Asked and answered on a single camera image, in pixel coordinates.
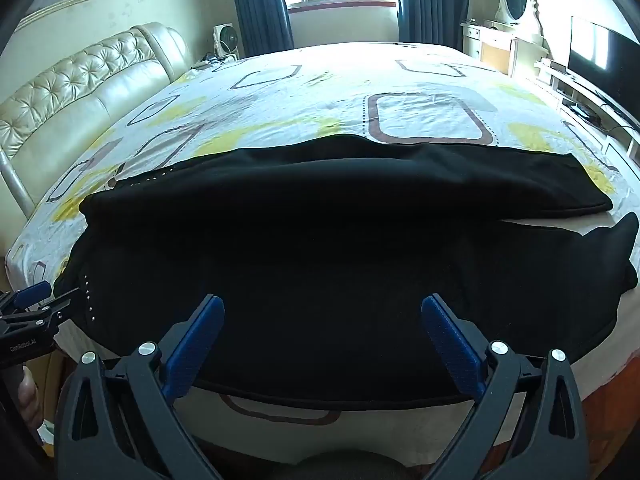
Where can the cream tufted leather headboard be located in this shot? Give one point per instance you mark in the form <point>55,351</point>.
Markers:
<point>75,90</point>

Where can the black pants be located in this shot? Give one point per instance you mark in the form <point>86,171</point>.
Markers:
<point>320,240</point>

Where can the person's left hand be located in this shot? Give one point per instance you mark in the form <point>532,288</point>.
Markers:
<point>29,397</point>

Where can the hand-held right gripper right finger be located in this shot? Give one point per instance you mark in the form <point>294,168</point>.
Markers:
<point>452,345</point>

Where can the white television stand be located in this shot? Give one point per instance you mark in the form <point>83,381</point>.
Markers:
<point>585,95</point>

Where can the small white fan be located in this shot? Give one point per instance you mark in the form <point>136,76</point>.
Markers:
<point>226,40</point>

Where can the bed with patterned sheet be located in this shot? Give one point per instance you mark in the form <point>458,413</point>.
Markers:
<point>425,120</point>

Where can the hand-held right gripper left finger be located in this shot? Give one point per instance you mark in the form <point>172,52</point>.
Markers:
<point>193,344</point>

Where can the dark blue curtain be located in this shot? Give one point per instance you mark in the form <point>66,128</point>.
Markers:
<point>432,2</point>
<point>260,5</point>

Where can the white dressing table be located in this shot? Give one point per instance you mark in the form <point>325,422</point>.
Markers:
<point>492,47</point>

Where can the black flat television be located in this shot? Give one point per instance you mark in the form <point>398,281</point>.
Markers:
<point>605,65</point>

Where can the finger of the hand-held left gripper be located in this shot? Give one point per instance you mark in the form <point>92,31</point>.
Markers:
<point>34,292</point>
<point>59,307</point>

